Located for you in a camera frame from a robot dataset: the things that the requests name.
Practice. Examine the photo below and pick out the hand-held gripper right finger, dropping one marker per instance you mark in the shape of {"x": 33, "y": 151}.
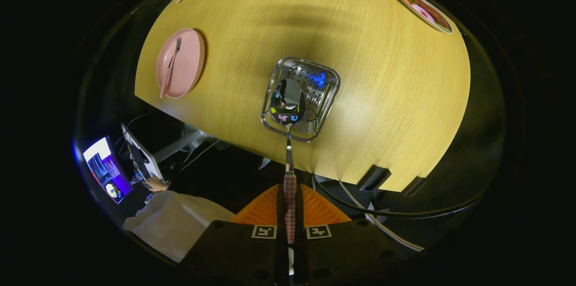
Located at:
{"x": 342, "y": 254}

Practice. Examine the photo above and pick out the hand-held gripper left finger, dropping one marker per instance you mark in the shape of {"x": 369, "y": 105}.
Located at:
{"x": 238, "y": 254}

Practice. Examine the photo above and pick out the white table leg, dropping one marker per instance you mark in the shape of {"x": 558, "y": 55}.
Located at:
{"x": 180, "y": 144}

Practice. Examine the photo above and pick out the laptop screen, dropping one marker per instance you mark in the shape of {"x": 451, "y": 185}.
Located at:
{"x": 105, "y": 167}

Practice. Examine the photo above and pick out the metal perforated basket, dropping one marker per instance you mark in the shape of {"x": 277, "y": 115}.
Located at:
{"x": 317, "y": 77}

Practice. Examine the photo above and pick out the pink plate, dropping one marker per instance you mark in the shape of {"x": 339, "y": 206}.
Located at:
{"x": 189, "y": 56}

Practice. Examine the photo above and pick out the plate with food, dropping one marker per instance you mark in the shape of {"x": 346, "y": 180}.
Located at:
{"x": 425, "y": 9}

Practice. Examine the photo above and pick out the black table bracket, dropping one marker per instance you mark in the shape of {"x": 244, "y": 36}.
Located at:
{"x": 373, "y": 178}
{"x": 414, "y": 185}

